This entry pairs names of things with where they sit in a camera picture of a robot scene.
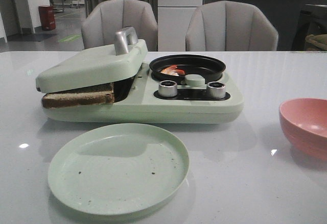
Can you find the cooked orange shrimp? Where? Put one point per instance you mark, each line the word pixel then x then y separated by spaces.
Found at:
pixel 178 72
pixel 171 70

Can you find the mint green hinged lid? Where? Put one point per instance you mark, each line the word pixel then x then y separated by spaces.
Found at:
pixel 97 65

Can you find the white bread slice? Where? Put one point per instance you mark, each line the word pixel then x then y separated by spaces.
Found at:
pixel 61 100
pixel 95 88

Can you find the pink plastic bowl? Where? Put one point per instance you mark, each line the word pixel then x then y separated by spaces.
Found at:
pixel 303 122

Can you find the mint green breakfast maker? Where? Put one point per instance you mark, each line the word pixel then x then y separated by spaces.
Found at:
pixel 141 105

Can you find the silver left control knob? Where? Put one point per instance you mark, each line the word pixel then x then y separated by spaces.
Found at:
pixel 167 88

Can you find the silver control knob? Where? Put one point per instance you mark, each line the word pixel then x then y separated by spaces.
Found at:
pixel 215 90
pixel 167 88

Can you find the silver right control knob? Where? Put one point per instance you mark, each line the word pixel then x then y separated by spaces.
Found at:
pixel 215 90

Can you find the black round frying pan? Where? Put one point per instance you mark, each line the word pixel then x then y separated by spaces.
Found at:
pixel 211 69

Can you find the mint green round plate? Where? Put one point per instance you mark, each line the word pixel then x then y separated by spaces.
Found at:
pixel 119 170

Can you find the grey upholstered right chair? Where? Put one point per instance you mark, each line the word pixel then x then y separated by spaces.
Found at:
pixel 230 26

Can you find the grey upholstered chair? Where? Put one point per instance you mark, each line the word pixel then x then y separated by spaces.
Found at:
pixel 230 26
pixel 110 16

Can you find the grey upholstered left chair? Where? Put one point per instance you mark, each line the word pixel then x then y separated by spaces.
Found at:
pixel 110 16

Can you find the white refrigerator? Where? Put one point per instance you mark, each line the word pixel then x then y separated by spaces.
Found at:
pixel 173 21

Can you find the red trash bin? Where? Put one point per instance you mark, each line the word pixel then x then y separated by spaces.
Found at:
pixel 47 18

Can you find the dark grey kitchen counter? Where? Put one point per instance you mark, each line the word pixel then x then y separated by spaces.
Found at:
pixel 283 14

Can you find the dark washing machine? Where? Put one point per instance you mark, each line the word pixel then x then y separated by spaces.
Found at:
pixel 312 20

